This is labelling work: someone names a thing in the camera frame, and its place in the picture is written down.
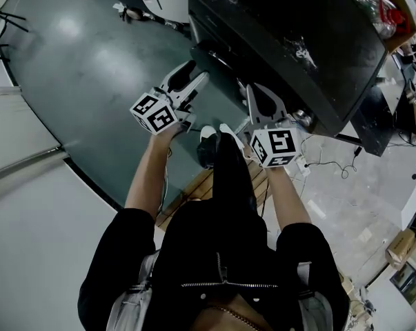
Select wooden pallet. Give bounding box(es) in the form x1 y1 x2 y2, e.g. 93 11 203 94
155 159 275 228

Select person's right forearm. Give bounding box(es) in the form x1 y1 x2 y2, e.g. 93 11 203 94
264 165 315 232

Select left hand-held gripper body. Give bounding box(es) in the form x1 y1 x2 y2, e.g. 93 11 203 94
130 87 198 137

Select black cable on floor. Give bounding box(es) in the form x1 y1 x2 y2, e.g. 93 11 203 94
297 134 364 179

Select gold chain necklace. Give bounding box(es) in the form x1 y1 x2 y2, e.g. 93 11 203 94
206 304 266 331

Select white power adapter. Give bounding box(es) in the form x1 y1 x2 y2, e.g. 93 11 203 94
295 157 311 178

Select person's black trousers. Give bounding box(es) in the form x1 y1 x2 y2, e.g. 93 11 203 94
196 129 257 206

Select person's black jacket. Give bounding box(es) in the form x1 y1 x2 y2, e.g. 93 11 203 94
77 198 350 331

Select white table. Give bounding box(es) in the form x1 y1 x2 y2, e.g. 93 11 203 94
0 86 63 181

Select person's left forearm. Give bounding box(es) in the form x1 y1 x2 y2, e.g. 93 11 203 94
123 124 181 222

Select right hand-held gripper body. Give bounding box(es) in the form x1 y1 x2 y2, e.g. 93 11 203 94
249 113 304 169

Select silver metal fitting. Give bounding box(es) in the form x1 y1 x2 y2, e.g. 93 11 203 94
293 108 315 128

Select cardboard box with red items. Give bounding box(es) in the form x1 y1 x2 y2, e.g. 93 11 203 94
337 0 416 54

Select grey backpack strap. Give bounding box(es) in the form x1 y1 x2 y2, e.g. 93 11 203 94
296 260 335 331
106 249 161 331

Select black washing machine door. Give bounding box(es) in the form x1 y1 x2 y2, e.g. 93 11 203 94
189 41 252 84

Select black tripod legs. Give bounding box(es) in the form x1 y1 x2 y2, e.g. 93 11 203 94
0 8 30 33

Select black stand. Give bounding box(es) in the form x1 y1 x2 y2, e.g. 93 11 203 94
334 83 400 157

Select small brown cardboard box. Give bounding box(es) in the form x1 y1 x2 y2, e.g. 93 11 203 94
385 227 416 271

